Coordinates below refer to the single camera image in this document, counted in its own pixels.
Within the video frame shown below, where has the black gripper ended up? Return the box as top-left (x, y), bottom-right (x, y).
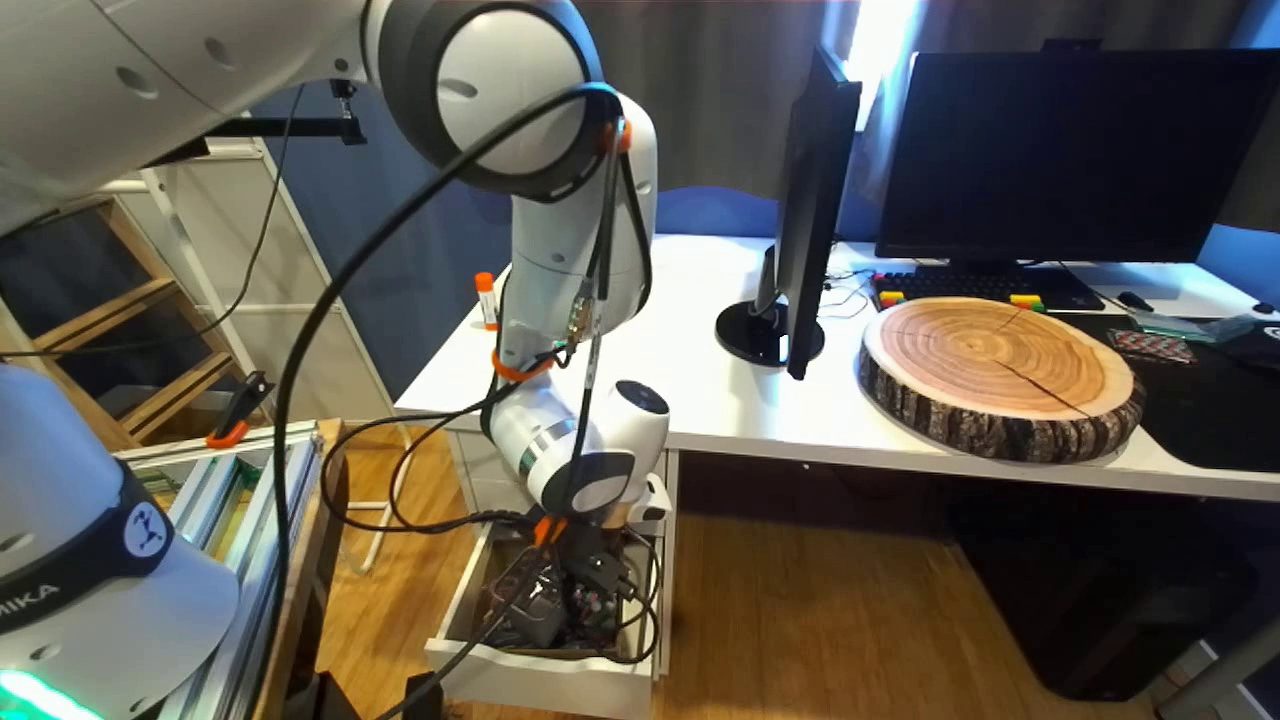
top-left (535, 510), bottom-right (647, 630)

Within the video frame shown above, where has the grey mesh pen holder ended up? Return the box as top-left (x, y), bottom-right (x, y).
top-left (483, 551), bottom-right (580, 651)

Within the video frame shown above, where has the white open drawer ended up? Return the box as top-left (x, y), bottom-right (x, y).
top-left (426, 521), bottom-right (669, 720)

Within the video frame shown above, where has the black desk mat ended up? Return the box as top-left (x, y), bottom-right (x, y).
top-left (1091, 307), bottom-right (1280, 477)

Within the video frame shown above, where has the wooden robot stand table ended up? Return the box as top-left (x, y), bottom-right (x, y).
top-left (115, 414), bottom-right (354, 720)

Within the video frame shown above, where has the glue bottle with orange cap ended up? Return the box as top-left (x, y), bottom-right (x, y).
top-left (470, 269), bottom-right (504, 331)

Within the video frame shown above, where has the white metal rack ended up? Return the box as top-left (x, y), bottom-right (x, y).
top-left (97, 130), bottom-right (421, 576)

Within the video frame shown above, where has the blue partition panel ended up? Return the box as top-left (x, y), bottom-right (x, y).
top-left (652, 181), bottom-right (792, 249)

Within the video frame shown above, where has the orange and black clamp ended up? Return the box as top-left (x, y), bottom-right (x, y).
top-left (203, 369), bottom-right (279, 452)

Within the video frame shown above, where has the black monitor with round stand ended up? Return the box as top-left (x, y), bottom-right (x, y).
top-left (711, 48), bottom-right (869, 384)

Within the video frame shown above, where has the wood slice cushion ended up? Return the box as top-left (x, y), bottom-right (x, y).
top-left (857, 292), bottom-right (1147, 467)

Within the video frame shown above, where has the wooden ladder shelf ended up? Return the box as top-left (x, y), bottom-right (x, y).
top-left (0, 195), bottom-right (265, 455)

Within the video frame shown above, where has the wide black monitor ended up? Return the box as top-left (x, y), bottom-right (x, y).
top-left (874, 48), bottom-right (1280, 269)

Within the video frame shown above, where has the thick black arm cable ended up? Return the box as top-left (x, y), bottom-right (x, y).
top-left (265, 78), bottom-right (673, 720)

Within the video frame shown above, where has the thin black camera cable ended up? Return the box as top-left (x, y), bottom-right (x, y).
top-left (0, 78), bottom-right (310, 369)

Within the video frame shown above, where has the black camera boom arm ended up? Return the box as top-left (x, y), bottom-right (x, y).
top-left (140, 109), bottom-right (370, 172)

